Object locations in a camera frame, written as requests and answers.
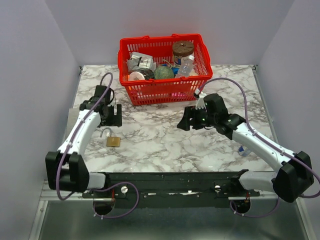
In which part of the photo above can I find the clear plastic bottle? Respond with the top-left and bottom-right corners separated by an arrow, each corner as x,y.
175,55 -> 195,78

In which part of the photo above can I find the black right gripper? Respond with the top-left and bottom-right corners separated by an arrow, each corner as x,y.
177,104 -> 217,131

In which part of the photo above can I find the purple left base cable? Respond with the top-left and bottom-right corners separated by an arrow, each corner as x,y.
92,181 -> 140,221

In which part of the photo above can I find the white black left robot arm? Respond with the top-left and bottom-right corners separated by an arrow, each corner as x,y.
45,85 -> 122,198

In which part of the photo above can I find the jar with brown lid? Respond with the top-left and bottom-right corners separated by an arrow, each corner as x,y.
172,40 -> 195,67

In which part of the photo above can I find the blue razor package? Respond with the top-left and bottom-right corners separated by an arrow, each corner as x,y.
64,108 -> 80,140

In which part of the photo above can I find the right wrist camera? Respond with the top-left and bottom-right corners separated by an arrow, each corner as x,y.
193,89 -> 207,110

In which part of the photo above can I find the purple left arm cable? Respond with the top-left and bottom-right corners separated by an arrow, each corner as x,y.
56,72 -> 114,201

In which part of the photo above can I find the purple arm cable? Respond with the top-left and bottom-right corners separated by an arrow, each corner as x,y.
56,72 -> 114,201
197,77 -> 320,198

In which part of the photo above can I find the red bull can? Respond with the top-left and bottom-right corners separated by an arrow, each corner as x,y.
238,145 -> 252,157

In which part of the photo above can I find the grey foil pouch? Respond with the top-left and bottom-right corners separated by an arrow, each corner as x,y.
126,52 -> 156,72

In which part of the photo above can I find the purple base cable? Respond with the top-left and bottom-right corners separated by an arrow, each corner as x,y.
92,181 -> 140,221
229,196 -> 280,219

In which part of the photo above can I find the black metal base rail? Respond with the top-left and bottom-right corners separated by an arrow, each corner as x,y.
81,170 -> 261,214

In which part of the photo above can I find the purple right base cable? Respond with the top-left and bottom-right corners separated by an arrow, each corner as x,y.
229,196 -> 280,219

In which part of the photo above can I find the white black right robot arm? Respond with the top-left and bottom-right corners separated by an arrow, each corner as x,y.
177,93 -> 314,203

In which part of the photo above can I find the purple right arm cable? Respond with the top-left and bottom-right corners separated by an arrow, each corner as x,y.
197,77 -> 320,198

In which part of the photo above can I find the red plastic shopping basket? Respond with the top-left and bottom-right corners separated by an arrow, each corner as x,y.
117,33 -> 213,106

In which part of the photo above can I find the large brass padlock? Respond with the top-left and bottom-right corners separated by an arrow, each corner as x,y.
100,127 -> 121,148

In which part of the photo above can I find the black tape roll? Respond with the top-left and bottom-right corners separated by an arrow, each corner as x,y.
128,68 -> 155,81

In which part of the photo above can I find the green glitter ball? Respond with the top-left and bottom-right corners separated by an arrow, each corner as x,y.
153,65 -> 175,80

